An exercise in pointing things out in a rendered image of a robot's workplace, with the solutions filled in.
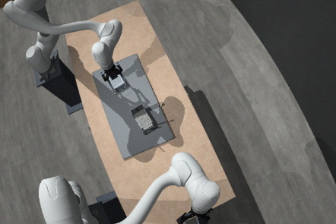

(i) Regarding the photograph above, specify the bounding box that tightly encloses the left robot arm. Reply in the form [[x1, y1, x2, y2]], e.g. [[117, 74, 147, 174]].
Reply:
[[4, 0, 122, 80]]

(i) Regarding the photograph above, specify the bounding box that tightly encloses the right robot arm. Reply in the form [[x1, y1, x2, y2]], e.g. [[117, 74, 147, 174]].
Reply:
[[39, 152, 220, 224]]

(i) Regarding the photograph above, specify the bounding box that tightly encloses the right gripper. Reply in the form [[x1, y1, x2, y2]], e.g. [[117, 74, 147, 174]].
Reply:
[[176, 208, 213, 224]]

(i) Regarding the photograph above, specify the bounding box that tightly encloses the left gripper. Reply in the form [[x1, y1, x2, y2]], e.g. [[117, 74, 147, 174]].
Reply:
[[101, 62, 123, 84]]

